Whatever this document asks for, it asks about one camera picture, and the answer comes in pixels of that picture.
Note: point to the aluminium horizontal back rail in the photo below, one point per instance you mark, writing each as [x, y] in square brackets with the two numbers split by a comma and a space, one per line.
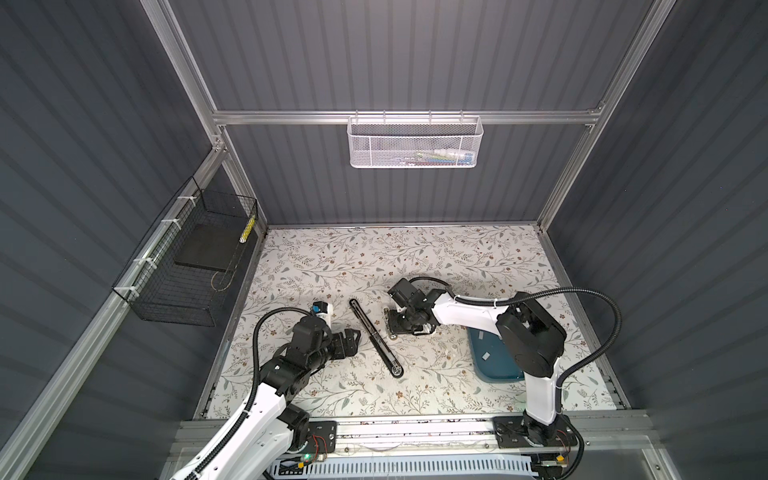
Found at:
[518, 117]

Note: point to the black wire basket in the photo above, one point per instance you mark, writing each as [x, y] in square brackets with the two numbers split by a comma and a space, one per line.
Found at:
[190, 267]

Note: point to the pens in white basket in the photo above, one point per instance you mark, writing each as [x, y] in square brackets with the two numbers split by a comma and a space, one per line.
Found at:
[450, 157]

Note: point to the white slotted cable duct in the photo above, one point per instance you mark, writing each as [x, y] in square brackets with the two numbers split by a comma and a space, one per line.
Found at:
[396, 467]

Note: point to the aluminium corner post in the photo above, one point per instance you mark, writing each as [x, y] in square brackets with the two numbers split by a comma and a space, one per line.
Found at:
[636, 52]
[170, 34]

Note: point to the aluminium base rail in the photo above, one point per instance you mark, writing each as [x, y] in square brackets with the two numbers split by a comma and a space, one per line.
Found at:
[420, 433]

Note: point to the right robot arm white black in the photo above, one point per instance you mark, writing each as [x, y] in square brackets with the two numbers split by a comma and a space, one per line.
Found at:
[534, 339]

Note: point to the yellow marker in basket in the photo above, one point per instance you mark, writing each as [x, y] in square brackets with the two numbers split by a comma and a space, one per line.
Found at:
[247, 230]

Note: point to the aluminium corner post left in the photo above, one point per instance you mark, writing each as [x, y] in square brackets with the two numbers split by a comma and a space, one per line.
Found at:
[170, 34]

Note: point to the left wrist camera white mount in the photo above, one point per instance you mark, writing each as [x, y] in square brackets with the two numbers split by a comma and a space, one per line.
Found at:
[323, 310]

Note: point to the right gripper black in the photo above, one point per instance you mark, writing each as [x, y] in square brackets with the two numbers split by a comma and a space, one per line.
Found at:
[393, 328]

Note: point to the white wire mesh basket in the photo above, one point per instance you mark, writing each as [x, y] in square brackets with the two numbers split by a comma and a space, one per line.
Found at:
[369, 143]

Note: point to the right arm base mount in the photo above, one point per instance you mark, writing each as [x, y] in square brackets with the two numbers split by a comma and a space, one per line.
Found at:
[521, 431]

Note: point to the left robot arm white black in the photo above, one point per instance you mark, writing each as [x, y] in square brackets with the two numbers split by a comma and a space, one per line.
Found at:
[266, 425]

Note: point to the teal plastic tray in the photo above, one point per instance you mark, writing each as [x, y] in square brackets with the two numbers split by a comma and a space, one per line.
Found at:
[500, 367]

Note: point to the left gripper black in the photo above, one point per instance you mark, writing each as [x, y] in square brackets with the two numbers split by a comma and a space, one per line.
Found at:
[341, 351]

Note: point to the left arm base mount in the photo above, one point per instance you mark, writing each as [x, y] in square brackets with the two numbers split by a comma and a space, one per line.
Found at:
[320, 439]

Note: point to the aluminium corner post right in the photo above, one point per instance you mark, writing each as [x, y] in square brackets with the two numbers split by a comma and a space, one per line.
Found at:
[636, 52]

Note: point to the black long stapler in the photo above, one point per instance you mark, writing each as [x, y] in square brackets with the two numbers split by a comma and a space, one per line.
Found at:
[386, 354]

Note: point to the black pad in basket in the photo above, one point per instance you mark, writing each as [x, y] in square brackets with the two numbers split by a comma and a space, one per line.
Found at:
[208, 247]

